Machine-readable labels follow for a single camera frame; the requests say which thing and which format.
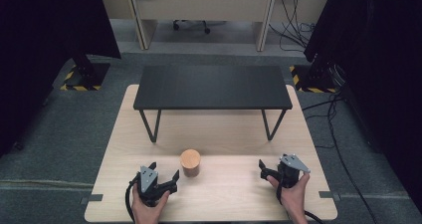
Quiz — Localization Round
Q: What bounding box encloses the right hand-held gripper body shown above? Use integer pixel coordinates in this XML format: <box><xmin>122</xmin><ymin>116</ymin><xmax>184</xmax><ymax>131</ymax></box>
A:
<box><xmin>276</xmin><ymin>152</ymin><xmax>312</xmax><ymax>189</ymax></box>

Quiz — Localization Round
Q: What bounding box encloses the hazard-striped stand base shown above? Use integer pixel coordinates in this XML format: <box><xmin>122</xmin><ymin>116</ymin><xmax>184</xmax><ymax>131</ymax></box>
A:
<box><xmin>59</xmin><ymin>54</ymin><xmax>111</xmax><ymax>93</ymax></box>
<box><xmin>289</xmin><ymin>63</ymin><xmax>340</xmax><ymax>95</ymax></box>

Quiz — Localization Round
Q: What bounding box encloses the black floor cable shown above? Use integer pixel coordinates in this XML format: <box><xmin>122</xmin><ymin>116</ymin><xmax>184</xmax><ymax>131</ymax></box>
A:
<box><xmin>301</xmin><ymin>94</ymin><xmax>380</xmax><ymax>224</ymax></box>

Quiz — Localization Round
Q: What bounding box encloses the office chair base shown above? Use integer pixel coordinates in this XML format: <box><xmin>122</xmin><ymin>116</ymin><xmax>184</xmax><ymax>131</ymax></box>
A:
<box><xmin>171</xmin><ymin>18</ymin><xmax>212</xmax><ymax>36</ymax></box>

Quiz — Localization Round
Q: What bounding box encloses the person's right hand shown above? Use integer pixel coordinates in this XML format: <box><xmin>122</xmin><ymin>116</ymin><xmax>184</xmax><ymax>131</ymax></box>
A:
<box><xmin>266</xmin><ymin>172</ymin><xmax>311</xmax><ymax>218</ymax></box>

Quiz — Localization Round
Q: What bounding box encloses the person's left hand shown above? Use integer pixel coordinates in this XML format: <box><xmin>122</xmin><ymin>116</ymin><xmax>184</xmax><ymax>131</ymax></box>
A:
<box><xmin>130</xmin><ymin>182</ymin><xmax>171</xmax><ymax>222</ymax></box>

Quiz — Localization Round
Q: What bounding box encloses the black curtain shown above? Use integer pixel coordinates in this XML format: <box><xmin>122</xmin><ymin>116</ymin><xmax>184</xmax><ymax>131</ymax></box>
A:
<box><xmin>303</xmin><ymin>0</ymin><xmax>422</xmax><ymax>216</ymax></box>
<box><xmin>0</xmin><ymin>0</ymin><xmax>122</xmax><ymax>159</ymax></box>

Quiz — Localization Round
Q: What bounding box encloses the black riser shelf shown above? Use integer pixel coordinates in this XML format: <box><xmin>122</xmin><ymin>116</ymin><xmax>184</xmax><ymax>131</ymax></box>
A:
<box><xmin>132</xmin><ymin>64</ymin><xmax>294</xmax><ymax>144</ymax></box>

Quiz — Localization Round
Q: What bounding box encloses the grey tape strip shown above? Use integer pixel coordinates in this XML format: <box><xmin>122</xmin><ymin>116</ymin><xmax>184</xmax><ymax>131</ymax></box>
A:
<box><xmin>80</xmin><ymin>193</ymin><xmax>105</xmax><ymax>206</ymax></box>
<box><xmin>317</xmin><ymin>190</ymin><xmax>341</xmax><ymax>202</ymax></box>

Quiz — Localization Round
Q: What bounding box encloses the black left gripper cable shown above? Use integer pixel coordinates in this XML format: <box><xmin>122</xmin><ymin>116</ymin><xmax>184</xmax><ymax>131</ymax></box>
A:
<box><xmin>124</xmin><ymin>173</ymin><xmax>141</xmax><ymax>224</ymax></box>

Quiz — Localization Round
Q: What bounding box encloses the wooden cylinder jar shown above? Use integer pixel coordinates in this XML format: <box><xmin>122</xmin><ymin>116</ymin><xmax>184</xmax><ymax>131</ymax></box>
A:
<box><xmin>179</xmin><ymin>148</ymin><xmax>202</xmax><ymax>178</ymax></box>

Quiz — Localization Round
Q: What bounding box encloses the black power cables bundle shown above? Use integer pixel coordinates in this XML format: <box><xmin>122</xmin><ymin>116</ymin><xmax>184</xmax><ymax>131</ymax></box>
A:
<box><xmin>268</xmin><ymin>0</ymin><xmax>317</xmax><ymax>53</ymax></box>

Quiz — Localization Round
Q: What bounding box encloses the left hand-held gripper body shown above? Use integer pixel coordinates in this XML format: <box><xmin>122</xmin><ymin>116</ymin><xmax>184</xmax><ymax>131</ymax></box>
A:
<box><xmin>134</xmin><ymin>165</ymin><xmax>178</xmax><ymax>208</ymax></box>

